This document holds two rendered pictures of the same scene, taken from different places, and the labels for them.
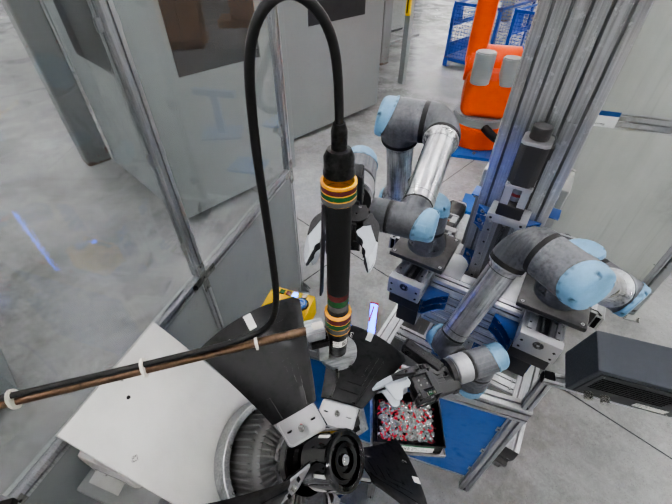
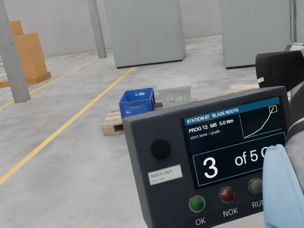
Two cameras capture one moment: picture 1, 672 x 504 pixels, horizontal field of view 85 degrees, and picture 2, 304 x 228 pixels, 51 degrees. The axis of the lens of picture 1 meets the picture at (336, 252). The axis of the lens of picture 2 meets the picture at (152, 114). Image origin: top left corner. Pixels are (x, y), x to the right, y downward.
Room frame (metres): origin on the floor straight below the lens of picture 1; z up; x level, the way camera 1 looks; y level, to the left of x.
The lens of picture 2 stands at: (0.86, -1.11, 1.40)
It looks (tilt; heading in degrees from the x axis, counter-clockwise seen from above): 18 degrees down; 149
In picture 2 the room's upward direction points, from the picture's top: 9 degrees counter-clockwise
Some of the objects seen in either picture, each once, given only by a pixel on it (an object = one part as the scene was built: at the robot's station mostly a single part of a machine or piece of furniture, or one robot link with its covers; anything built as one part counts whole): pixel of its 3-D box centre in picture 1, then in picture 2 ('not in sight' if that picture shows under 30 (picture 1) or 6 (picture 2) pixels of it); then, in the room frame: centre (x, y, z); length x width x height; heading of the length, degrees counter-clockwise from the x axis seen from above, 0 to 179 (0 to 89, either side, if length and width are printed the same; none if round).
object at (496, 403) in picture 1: (395, 373); not in sight; (0.68, -0.21, 0.82); 0.90 x 0.04 x 0.08; 71
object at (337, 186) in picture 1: (338, 190); not in sight; (0.37, 0.00, 1.80); 0.04 x 0.04 x 0.03
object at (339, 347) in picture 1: (338, 275); not in sight; (0.37, 0.00, 1.65); 0.04 x 0.04 x 0.46
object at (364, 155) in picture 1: (358, 171); not in sight; (0.69, -0.05, 1.64); 0.11 x 0.08 x 0.09; 171
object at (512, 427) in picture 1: (486, 457); not in sight; (0.54, -0.62, 0.39); 0.04 x 0.04 x 0.78; 71
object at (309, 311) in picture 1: (289, 310); not in sight; (0.81, 0.16, 1.02); 0.16 x 0.10 x 0.11; 71
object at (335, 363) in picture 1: (332, 339); not in sight; (0.37, 0.01, 1.50); 0.09 x 0.07 x 0.10; 106
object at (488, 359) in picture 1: (483, 361); not in sight; (0.52, -0.39, 1.17); 0.11 x 0.08 x 0.09; 108
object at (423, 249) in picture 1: (428, 235); not in sight; (1.13, -0.37, 1.09); 0.15 x 0.15 x 0.10
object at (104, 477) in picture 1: (121, 455); not in sight; (0.37, 0.61, 0.92); 0.17 x 0.16 x 0.11; 71
